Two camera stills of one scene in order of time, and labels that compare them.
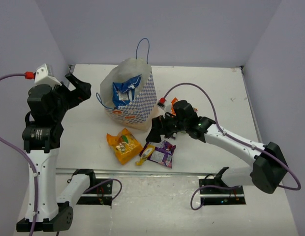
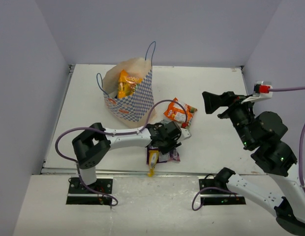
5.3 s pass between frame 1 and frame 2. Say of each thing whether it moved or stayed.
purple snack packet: moved
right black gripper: moved
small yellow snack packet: moved
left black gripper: moved
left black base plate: stayed
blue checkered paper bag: moved
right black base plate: stayed
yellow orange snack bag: moved
